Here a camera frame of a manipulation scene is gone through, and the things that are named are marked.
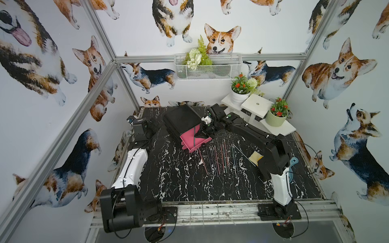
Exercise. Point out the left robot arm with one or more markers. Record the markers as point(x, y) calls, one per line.
point(122, 206)

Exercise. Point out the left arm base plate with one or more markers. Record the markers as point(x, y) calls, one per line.
point(158, 216)

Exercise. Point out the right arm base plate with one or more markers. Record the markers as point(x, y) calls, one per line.
point(277, 212)

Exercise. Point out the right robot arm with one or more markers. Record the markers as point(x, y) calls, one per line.
point(275, 164)

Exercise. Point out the green pencil with eraser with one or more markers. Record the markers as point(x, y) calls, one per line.
point(243, 154)

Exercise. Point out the white pot red flowers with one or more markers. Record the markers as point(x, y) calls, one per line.
point(242, 88)

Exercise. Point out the white wire wall basket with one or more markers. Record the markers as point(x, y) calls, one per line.
point(224, 67)

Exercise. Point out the green pot red flowers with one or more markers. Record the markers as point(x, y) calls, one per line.
point(277, 113)

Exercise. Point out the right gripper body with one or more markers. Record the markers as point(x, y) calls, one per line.
point(209, 129)

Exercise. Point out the dark blue pencil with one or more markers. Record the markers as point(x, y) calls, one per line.
point(222, 158)

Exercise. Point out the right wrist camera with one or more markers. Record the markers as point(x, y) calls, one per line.
point(207, 120)

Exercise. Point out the green fern white flowers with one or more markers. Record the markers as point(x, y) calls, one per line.
point(198, 57)

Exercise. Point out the red pencil far left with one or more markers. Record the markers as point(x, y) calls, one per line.
point(203, 161)

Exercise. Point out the black drawer cabinet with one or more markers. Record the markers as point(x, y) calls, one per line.
point(179, 120)

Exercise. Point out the white tiered display stand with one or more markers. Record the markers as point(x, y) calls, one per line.
point(253, 111)

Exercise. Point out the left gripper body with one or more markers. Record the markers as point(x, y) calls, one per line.
point(133, 120)

